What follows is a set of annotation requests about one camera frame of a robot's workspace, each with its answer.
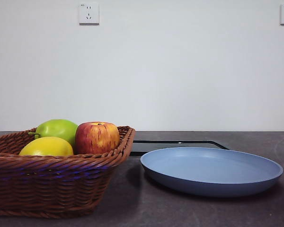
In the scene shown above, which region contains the brown wicker basket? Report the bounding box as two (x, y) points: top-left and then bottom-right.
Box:
(0, 125), (136, 219)

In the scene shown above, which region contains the yellow lemon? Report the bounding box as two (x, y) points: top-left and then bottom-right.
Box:
(18, 136), (74, 157)

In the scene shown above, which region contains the blue plate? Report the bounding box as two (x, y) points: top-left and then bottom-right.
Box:
(140, 147), (284, 198)

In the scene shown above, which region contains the black tray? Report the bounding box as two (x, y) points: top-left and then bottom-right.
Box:
(129, 140), (230, 157)

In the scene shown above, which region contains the green apple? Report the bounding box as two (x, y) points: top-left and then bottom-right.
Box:
(28, 119), (79, 149)

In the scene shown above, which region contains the red apple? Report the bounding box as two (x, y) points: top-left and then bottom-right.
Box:
(74, 122), (121, 156)

